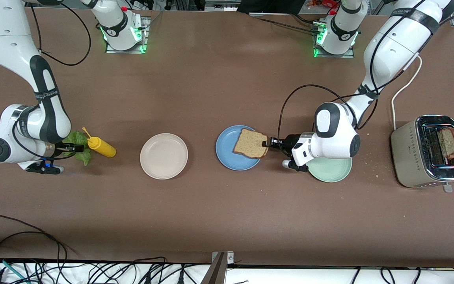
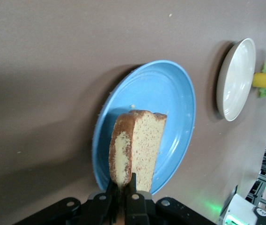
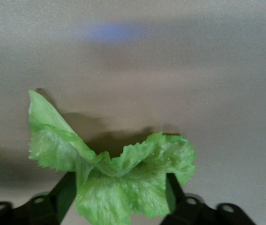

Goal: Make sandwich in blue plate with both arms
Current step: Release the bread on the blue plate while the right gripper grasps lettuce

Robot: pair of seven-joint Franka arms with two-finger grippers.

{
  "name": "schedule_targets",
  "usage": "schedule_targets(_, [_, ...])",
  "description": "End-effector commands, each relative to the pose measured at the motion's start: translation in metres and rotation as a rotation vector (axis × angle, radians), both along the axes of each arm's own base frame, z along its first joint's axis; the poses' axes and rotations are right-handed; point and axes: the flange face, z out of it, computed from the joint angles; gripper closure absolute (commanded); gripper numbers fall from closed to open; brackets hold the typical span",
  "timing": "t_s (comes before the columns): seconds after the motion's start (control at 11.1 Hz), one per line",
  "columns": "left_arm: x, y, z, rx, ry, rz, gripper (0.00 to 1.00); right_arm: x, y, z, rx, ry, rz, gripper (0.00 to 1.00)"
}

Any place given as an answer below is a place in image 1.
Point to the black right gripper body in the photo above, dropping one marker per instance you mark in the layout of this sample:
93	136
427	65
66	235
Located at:
64	148

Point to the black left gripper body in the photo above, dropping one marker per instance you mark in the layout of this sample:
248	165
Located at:
289	142

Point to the green lettuce leaf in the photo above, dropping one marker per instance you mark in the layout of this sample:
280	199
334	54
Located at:
79	139

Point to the brown bread slice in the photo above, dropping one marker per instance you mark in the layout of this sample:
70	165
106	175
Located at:
250	144
449	142

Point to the yellow mustard squeeze bottle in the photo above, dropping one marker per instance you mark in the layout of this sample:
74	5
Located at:
103	148

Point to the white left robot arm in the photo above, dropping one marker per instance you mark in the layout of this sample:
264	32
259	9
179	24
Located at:
392	43

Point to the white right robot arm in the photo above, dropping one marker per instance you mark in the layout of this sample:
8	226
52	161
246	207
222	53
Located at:
6	39

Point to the blue plate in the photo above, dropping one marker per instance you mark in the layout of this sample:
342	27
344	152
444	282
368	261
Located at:
227	152

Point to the pale green plate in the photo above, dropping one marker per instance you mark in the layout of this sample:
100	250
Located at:
333	173

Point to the beige plate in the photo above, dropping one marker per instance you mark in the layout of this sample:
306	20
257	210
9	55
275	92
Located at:
164	156

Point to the beige chrome toaster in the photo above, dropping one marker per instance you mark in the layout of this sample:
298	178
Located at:
406	157

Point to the grey metal bar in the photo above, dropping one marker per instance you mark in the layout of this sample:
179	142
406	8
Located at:
216	272

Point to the red snack packet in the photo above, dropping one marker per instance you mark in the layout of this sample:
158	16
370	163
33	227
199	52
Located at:
321	3

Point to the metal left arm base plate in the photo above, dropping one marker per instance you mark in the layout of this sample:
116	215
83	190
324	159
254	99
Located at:
335	56

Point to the small metal bracket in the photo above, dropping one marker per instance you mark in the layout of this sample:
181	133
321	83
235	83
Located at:
230	258

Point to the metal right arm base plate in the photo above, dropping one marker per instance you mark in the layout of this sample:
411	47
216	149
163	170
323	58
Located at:
147	35

